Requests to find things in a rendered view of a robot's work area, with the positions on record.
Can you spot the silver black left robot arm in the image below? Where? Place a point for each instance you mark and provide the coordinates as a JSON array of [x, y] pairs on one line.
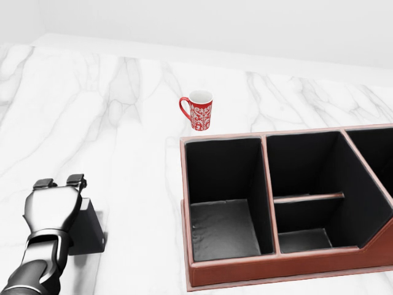
[[37, 264]]

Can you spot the red-brown desk caddy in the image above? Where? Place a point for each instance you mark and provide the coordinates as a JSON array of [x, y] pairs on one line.
[[276, 215]]

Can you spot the black book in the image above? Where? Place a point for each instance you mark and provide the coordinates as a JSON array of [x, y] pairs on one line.
[[89, 230]]

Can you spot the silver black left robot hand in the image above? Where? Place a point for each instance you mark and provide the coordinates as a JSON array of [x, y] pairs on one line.
[[50, 209]]

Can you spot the red white patterned mug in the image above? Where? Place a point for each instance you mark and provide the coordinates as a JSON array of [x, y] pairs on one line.
[[201, 112]]

